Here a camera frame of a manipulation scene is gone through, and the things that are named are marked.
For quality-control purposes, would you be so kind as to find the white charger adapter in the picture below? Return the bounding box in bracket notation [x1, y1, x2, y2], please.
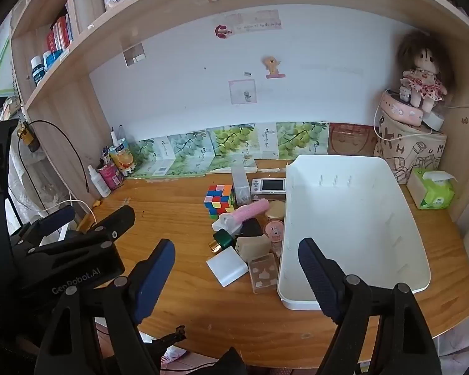
[206, 247, 250, 288]

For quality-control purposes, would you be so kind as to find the wooden bookshelf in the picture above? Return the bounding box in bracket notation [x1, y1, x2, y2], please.
[10, 0, 469, 223]

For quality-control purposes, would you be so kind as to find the white spray bottle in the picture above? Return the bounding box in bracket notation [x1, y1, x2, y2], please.
[87, 165, 111, 198]

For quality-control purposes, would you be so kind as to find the pink tape note strip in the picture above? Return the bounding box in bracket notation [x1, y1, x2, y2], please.
[224, 9, 284, 34]

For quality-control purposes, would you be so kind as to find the clear box with white shapes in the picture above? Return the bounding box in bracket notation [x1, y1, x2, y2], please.
[247, 252, 279, 293]

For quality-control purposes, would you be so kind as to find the tall clear plastic box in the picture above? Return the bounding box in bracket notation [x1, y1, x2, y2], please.
[230, 165, 251, 208]

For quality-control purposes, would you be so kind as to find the pink square note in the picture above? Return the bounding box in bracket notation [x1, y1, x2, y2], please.
[229, 79, 256, 105]

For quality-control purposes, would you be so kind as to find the yellow duck sticker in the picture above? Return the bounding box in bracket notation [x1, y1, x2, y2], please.
[263, 56, 287, 79]

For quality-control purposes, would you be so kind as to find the small white device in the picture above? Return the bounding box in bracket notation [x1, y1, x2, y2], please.
[421, 110, 446, 131]

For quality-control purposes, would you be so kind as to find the beige plastic case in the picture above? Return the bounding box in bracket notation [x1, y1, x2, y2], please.
[234, 234, 270, 262]

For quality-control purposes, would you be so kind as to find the white plastic clip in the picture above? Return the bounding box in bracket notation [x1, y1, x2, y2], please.
[212, 213, 239, 235]

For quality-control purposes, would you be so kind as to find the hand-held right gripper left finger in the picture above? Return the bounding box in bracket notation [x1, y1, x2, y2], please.
[33, 238, 176, 375]

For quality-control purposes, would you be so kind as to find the green perfume bottle gold cap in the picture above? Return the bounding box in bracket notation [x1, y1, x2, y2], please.
[208, 230, 235, 254]

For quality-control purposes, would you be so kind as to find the pink hair roller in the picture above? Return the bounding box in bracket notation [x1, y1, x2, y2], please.
[229, 198, 270, 227]

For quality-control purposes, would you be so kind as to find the white plastic bin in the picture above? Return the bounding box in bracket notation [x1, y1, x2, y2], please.
[277, 154, 431, 311]

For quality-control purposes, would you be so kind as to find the pink round box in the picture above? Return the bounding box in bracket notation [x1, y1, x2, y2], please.
[381, 89, 425, 126]

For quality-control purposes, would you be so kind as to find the row of grape picture cards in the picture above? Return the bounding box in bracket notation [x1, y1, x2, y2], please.
[129, 122, 331, 178]

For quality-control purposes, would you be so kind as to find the gold round tin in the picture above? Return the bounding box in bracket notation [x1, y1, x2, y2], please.
[265, 200, 286, 221]

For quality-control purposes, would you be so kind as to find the rag doll in floral dress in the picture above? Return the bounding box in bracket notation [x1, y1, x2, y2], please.
[398, 31, 452, 114]

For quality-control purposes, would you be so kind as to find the printed fabric storage bag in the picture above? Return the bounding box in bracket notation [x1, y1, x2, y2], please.
[374, 105, 448, 184]

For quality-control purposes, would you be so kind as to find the white digital camera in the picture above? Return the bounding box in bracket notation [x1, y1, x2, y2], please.
[250, 177, 288, 204]

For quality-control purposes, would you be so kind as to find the clear tape patch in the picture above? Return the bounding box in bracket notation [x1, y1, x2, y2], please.
[123, 44, 146, 67]

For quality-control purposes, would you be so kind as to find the orange print tube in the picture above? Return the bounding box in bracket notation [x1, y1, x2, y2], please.
[109, 142, 135, 176]

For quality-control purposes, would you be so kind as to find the green edged paper sheet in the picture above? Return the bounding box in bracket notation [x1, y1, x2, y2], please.
[0, 35, 14, 98]

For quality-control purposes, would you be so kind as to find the brown picture card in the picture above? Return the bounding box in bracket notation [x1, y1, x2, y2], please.
[328, 122, 378, 156]

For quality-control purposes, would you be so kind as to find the blue bottle with white cap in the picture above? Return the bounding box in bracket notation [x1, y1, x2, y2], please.
[30, 57, 47, 87]
[43, 50, 69, 69]

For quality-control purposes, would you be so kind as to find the thin black cable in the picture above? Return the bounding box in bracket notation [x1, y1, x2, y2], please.
[18, 120, 90, 194]

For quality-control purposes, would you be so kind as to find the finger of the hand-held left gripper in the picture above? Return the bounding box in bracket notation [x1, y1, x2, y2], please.
[76, 205, 136, 248]
[10, 206, 77, 248]

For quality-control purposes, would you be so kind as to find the white cord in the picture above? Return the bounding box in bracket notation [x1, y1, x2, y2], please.
[372, 102, 434, 141]

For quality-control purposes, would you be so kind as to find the row of red books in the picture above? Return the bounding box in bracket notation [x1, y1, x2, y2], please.
[47, 13, 74, 51]

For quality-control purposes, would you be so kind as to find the yellow device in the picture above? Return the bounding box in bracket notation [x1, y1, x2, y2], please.
[18, 121, 40, 153]

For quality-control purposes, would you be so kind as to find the green tissue pack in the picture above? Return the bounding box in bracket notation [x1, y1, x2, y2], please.
[406, 168, 456, 210]

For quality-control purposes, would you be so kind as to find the pink cup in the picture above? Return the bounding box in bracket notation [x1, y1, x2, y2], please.
[98, 162, 124, 190]

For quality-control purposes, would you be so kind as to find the multicoloured puzzle cube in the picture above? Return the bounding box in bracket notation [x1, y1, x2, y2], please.
[203, 184, 235, 219]

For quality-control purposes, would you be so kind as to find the white cable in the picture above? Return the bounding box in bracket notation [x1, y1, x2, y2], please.
[39, 199, 98, 243]

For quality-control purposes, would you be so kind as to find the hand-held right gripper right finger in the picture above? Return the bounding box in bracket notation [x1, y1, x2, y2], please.
[298, 237, 442, 375]

